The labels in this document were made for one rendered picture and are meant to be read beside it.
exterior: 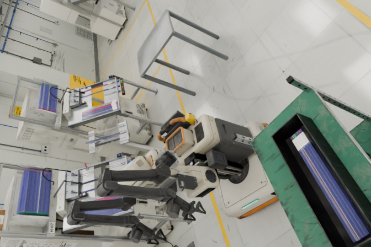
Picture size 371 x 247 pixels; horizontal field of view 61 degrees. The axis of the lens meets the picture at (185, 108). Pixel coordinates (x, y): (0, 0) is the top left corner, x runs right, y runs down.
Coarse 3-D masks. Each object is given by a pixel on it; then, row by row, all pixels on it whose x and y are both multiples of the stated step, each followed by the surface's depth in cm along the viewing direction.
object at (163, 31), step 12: (168, 12) 353; (156, 24) 366; (168, 24) 339; (192, 24) 374; (156, 36) 357; (168, 36) 331; (180, 36) 333; (216, 36) 394; (144, 48) 377; (156, 48) 349; (204, 48) 351; (144, 60) 368; (156, 60) 404; (144, 72) 361; (168, 84) 383
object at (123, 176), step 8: (160, 168) 184; (168, 168) 188; (104, 176) 161; (112, 176) 165; (120, 176) 169; (128, 176) 171; (136, 176) 175; (144, 176) 178; (152, 176) 181; (104, 192) 158
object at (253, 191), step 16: (256, 128) 269; (256, 160) 257; (240, 176) 268; (256, 176) 252; (224, 192) 277; (240, 192) 262; (256, 192) 248; (272, 192) 246; (224, 208) 272; (240, 208) 260; (256, 208) 265
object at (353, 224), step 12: (300, 132) 145; (300, 144) 143; (312, 144) 140; (312, 156) 137; (312, 168) 135; (324, 168) 131; (324, 180) 130; (336, 180) 127; (324, 192) 128; (336, 192) 124; (336, 204) 123; (348, 204) 119; (348, 216) 118; (360, 216) 116; (348, 228) 117; (360, 228) 114; (360, 240) 115
